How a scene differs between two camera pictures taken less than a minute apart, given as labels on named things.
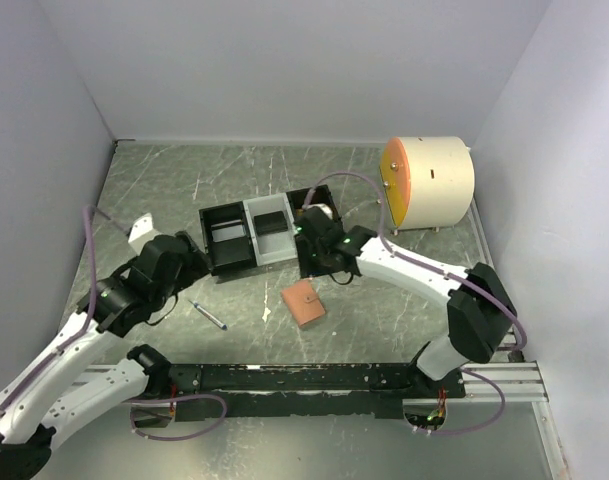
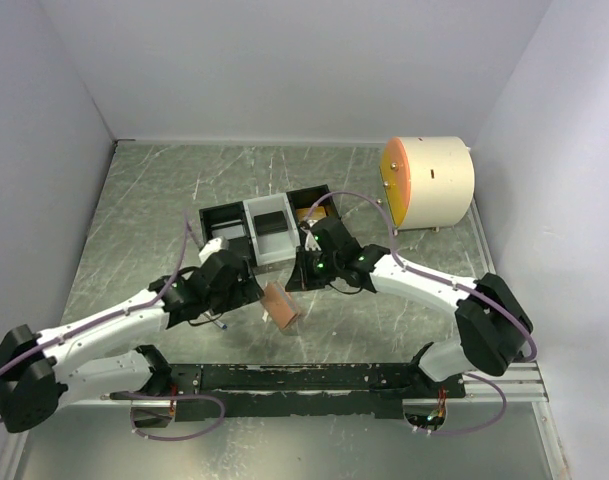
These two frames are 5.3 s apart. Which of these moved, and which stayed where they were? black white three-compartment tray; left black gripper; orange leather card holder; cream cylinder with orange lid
Moved: orange leather card holder; left black gripper
Stayed: black white three-compartment tray; cream cylinder with orange lid
